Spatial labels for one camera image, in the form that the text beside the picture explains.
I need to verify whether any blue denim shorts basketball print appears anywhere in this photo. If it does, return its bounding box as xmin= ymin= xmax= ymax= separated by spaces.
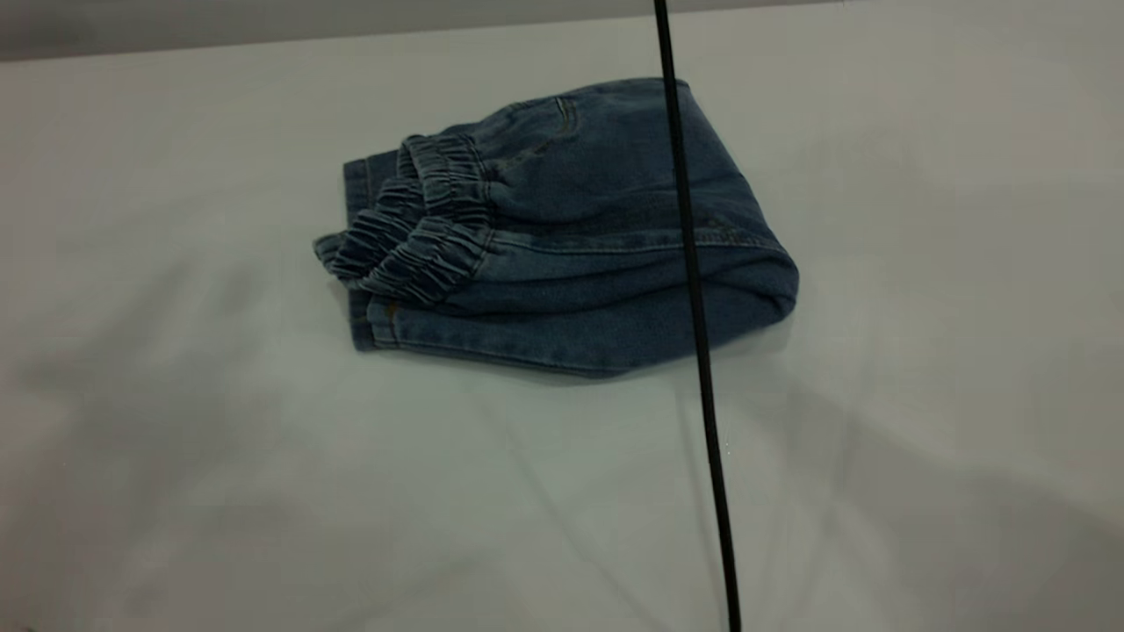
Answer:
xmin=313 ymin=77 xmax=800 ymax=380

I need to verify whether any thick black cable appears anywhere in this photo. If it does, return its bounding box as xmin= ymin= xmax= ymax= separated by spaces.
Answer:
xmin=652 ymin=0 xmax=744 ymax=632

